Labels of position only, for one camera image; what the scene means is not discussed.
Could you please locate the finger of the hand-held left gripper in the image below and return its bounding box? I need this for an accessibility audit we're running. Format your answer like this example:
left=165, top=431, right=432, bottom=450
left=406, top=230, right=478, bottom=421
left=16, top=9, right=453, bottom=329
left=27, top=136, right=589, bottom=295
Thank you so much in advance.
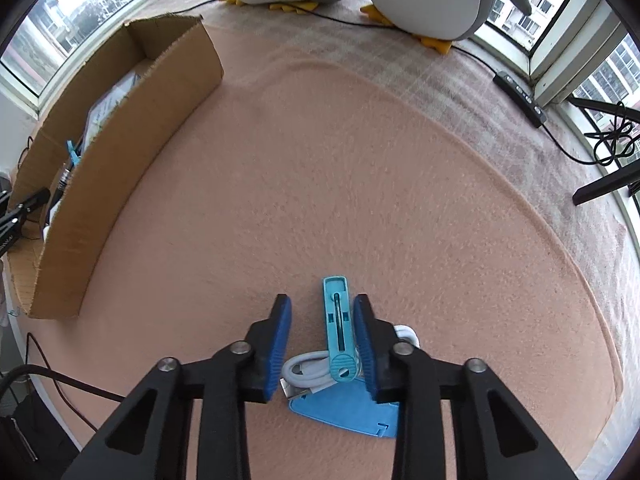
left=0, top=188, right=52, bottom=228

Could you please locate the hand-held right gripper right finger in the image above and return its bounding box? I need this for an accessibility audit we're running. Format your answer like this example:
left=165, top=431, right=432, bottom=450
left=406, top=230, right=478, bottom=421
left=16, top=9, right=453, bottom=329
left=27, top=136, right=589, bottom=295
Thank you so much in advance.
left=352, top=294, right=581, bottom=480

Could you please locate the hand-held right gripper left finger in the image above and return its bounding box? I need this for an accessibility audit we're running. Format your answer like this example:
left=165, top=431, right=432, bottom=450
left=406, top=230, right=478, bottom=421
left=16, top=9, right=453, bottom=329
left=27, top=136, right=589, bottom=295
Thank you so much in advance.
left=60, top=294, right=293, bottom=480

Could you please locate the teal plastic clothespin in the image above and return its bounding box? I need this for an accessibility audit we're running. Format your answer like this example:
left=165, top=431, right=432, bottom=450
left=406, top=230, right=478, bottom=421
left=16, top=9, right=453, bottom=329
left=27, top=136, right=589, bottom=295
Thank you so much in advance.
left=322, top=275, right=362, bottom=385

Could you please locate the black clear ballpoint pen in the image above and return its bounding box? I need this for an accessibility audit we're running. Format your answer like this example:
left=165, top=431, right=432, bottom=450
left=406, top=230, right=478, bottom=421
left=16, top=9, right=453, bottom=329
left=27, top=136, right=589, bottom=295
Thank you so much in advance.
left=50, top=157, right=76, bottom=211

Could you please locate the brown cardboard box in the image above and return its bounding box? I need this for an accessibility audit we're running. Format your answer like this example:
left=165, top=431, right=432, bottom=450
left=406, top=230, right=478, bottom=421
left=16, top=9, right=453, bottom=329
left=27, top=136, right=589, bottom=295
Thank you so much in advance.
left=7, top=14, right=225, bottom=320

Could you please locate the blue plastic phone stand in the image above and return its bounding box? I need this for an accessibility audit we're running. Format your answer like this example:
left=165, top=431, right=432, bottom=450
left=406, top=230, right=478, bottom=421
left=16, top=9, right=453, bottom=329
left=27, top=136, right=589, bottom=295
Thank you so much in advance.
left=287, top=377, right=403, bottom=440

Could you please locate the white paper card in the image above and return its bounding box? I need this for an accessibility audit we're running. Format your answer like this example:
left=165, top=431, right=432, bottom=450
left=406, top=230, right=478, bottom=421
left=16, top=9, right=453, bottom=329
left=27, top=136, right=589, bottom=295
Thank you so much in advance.
left=82, top=72, right=143, bottom=153

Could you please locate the pink felt blanket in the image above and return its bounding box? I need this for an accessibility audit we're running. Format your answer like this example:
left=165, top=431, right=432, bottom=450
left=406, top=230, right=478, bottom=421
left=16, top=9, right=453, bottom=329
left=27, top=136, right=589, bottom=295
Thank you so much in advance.
left=10, top=0, right=626, bottom=480

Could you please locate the dark bag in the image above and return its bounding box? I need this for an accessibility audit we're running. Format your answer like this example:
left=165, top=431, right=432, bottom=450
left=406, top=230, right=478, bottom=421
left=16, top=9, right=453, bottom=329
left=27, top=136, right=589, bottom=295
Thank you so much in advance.
left=0, top=395, right=51, bottom=480

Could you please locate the black tripod stand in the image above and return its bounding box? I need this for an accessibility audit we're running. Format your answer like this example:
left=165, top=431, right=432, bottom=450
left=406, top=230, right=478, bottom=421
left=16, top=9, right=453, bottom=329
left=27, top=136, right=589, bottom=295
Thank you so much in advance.
left=567, top=95, right=640, bottom=206

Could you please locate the black power strip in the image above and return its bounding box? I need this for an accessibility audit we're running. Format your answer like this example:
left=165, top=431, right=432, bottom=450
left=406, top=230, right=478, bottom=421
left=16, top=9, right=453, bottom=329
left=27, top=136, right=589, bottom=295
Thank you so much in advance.
left=492, top=71, right=548, bottom=128

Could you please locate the coiled white usb cable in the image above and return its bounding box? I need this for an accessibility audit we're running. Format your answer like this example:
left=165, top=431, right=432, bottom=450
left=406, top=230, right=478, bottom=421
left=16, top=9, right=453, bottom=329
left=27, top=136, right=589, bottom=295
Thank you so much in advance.
left=280, top=324, right=421, bottom=401

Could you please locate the thin dark cable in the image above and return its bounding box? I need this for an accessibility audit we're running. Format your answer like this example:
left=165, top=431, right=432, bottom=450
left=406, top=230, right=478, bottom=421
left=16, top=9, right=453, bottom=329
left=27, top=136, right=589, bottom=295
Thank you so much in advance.
left=25, top=332, right=98, bottom=433

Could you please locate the thick black cable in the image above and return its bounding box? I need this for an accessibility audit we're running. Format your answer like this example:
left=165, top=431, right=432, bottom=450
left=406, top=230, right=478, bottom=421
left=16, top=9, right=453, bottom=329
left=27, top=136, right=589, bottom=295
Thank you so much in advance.
left=0, top=364, right=126, bottom=403

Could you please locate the black power strip cord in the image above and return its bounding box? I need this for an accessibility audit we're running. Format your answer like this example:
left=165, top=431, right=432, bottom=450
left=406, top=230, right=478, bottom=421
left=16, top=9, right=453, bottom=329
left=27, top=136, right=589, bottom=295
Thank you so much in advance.
left=542, top=122, right=606, bottom=165

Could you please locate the long dark brown cable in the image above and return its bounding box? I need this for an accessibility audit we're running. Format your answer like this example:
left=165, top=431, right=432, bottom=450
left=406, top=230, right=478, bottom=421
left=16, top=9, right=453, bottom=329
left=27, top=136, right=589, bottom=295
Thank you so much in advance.
left=170, top=0, right=497, bottom=75

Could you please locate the tangled black cable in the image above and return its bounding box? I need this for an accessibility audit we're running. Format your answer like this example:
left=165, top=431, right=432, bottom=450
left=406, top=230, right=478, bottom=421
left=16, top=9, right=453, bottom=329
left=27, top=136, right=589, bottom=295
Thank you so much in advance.
left=582, top=102, right=640, bottom=166

